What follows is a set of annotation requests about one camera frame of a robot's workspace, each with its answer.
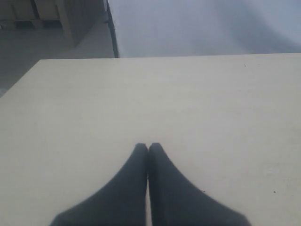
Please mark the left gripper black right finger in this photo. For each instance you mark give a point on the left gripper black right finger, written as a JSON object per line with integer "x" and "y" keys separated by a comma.
{"x": 175, "y": 201}

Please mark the white backdrop cloth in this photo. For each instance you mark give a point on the white backdrop cloth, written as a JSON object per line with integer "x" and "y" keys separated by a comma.
{"x": 173, "y": 28}

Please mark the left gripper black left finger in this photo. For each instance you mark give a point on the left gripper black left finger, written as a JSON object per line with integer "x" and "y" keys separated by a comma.
{"x": 121, "y": 202}

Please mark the black backdrop stand pole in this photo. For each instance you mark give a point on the black backdrop stand pole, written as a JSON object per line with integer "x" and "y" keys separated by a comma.
{"x": 111, "y": 26}

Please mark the beige cabinet in background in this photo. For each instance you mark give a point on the beige cabinet in background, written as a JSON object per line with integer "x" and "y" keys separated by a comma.
{"x": 77, "y": 17}

